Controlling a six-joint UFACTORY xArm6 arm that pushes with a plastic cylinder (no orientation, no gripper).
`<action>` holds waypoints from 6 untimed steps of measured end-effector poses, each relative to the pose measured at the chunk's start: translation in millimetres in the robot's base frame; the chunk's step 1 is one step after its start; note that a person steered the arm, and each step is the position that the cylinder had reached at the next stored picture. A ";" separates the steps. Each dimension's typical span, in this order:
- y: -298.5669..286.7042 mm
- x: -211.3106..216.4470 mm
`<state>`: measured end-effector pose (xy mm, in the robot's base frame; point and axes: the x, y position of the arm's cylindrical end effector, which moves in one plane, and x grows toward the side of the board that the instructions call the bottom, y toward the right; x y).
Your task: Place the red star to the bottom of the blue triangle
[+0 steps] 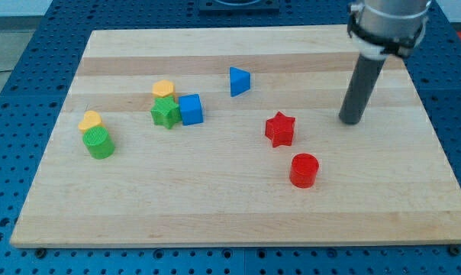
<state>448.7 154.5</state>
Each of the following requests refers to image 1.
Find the red star block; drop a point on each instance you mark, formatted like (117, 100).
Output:
(280, 130)

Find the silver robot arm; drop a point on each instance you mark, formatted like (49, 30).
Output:
(380, 28)

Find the blue triangle block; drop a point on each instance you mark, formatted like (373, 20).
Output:
(239, 81)

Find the green star block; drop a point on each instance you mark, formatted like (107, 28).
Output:
(166, 112)

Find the wooden board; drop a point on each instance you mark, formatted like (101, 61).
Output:
(221, 183)

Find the blue cube block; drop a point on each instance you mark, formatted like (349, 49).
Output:
(191, 109)

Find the red cylinder block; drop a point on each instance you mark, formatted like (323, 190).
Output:
(303, 170)

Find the yellow hexagon block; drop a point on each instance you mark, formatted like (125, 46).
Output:
(163, 88)

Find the green cylinder block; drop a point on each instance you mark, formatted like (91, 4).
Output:
(98, 142)

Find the yellow heart block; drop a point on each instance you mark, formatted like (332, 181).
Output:
(90, 119)

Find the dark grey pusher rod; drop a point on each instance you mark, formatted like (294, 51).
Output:
(365, 75)

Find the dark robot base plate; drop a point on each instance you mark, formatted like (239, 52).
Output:
(212, 7)

